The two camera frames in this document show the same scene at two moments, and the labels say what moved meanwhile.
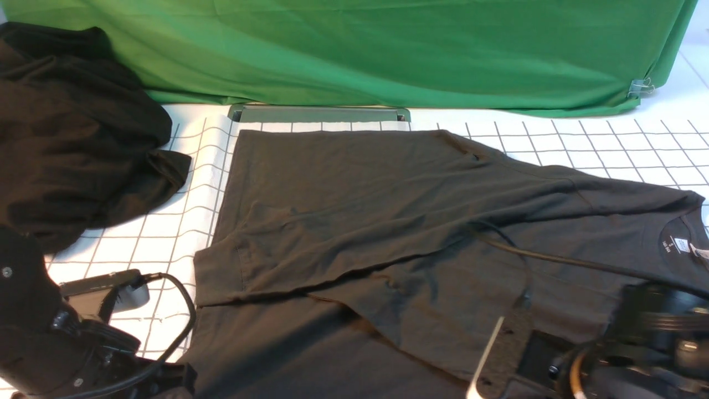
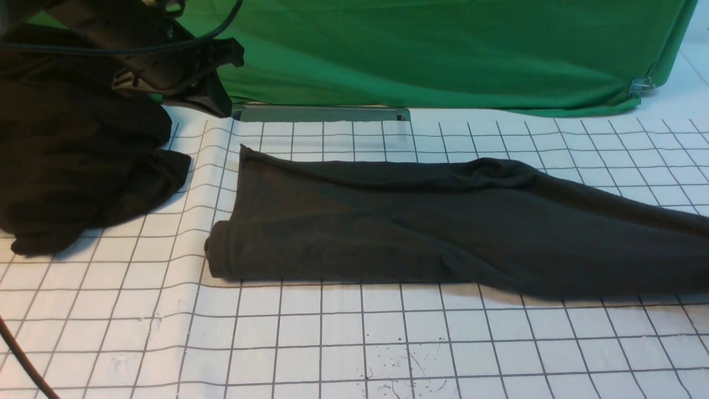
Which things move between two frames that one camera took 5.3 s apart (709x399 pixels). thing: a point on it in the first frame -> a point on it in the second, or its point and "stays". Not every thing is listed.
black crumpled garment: x=82 y=141 stays
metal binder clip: x=641 y=86 stays
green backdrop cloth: x=565 y=56 stays
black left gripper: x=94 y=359 -> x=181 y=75
